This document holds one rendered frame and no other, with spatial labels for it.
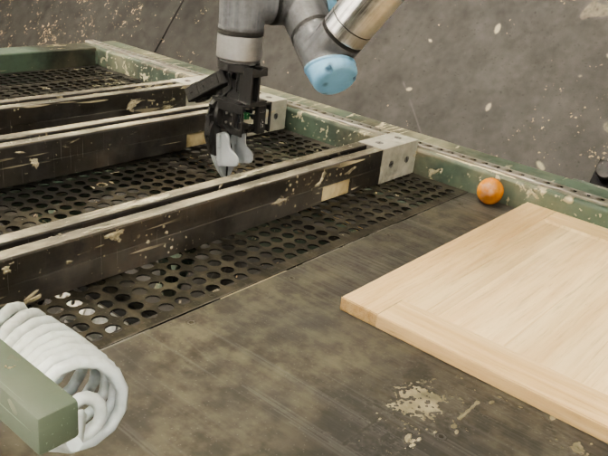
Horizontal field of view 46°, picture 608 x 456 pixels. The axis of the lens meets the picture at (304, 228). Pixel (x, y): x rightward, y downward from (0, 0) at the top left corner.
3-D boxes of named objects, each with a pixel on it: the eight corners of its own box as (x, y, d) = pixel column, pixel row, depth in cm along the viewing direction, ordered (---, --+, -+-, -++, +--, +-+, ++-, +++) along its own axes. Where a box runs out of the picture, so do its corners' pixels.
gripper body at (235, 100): (238, 141, 119) (243, 69, 114) (203, 128, 124) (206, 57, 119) (270, 135, 124) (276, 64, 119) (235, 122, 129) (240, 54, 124)
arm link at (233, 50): (207, 31, 117) (242, 28, 123) (205, 59, 119) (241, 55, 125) (240, 39, 113) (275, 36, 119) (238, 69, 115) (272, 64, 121)
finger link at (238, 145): (243, 185, 126) (247, 135, 122) (220, 175, 130) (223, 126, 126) (256, 182, 128) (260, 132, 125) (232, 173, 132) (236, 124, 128)
